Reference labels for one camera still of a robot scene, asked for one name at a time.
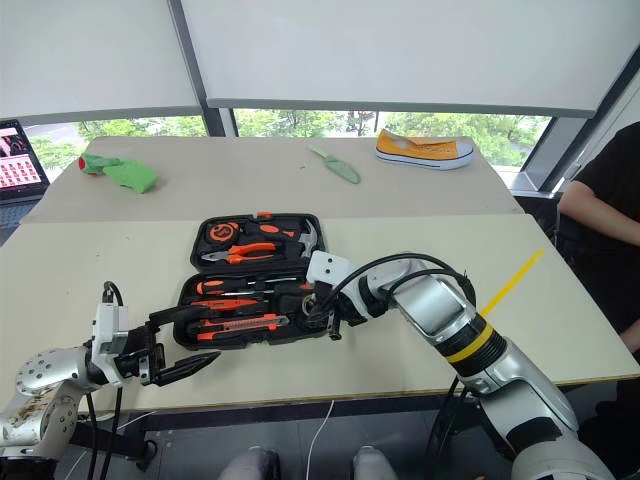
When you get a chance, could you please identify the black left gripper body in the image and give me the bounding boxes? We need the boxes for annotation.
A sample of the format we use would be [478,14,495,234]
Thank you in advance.
[113,322,167,387]

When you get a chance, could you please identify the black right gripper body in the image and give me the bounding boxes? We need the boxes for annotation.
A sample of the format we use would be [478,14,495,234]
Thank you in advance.
[298,282,351,329]

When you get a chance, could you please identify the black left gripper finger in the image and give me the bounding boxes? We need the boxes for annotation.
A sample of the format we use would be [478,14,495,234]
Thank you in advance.
[148,303,204,329]
[152,351,222,387]

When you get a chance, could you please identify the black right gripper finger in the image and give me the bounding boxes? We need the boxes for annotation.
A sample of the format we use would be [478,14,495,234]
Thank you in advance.
[277,292,314,326]
[325,308,344,342]

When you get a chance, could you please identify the black orange handle screwdriver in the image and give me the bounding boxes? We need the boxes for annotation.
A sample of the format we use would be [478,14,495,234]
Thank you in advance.
[195,277,297,297]

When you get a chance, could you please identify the orange voltage tester pen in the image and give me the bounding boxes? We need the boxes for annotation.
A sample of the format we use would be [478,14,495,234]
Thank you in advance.
[191,297,262,310]

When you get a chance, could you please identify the orange black utility knife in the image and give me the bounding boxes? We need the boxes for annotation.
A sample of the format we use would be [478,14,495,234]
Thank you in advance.
[187,313,292,342]

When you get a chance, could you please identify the black tool case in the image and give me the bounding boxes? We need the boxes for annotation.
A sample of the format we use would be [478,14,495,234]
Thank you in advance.
[172,212,331,351]

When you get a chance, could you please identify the claw hammer with silver head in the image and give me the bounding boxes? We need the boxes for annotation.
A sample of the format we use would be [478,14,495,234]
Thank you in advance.
[244,221,320,259]

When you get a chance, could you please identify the orange black tape measure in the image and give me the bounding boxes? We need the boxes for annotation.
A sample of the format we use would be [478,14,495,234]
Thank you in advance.
[207,222,242,245]

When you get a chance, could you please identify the grey rounded knee cover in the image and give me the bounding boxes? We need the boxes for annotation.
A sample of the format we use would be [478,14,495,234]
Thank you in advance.
[352,444,397,480]
[219,446,281,480]

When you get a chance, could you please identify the green toy with red tip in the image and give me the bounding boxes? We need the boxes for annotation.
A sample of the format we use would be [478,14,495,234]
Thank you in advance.
[103,158,161,196]

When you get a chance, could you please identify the green garden trowel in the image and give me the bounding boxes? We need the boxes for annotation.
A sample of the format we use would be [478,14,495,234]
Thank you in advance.
[306,144,363,186]

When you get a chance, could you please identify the dark green toy red tip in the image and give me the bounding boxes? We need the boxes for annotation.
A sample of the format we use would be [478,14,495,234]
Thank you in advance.
[78,152,122,177]

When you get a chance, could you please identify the yellow tape strip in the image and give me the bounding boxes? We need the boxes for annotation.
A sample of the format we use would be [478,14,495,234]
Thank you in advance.
[480,247,547,318]

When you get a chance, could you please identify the yellow canvas sneaker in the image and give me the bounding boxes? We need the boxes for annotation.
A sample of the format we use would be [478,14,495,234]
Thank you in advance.
[374,128,476,172]

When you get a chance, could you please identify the open laptop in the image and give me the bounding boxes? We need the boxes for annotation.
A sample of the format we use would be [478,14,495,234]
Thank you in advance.
[0,118,52,231]

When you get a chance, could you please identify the white roller blind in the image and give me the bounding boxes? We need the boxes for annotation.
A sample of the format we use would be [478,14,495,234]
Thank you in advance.
[0,0,202,120]
[180,0,635,120]

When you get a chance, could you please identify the person in black shirt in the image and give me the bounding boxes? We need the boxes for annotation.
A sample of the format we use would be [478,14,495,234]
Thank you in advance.
[555,121,640,354]

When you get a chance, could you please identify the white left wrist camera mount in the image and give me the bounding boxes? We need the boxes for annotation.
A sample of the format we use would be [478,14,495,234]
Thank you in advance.
[92,302,132,389]

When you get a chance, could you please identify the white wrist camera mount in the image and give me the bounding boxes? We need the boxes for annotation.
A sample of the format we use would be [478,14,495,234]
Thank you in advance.
[305,251,374,327]
[92,302,132,389]

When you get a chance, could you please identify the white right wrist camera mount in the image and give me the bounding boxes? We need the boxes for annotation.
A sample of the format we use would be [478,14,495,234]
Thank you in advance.
[305,251,374,327]

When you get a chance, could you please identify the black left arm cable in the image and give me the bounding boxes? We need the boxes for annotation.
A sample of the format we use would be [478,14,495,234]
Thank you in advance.
[84,280,126,480]

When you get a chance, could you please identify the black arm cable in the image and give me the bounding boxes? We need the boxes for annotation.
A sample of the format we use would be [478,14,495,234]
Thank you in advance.
[313,252,477,480]
[84,280,126,480]

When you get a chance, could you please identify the thin white cable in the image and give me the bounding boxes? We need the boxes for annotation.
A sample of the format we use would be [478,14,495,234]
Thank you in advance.
[305,398,337,480]
[64,410,157,480]

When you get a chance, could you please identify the orange handled pliers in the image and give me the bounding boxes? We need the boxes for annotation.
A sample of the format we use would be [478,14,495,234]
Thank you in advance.
[201,241,278,266]

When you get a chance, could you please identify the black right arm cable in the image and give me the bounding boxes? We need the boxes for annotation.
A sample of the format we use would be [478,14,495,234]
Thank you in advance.
[313,252,477,480]

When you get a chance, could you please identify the dark window frame post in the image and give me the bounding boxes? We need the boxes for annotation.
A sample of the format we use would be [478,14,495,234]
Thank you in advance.
[167,0,239,138]

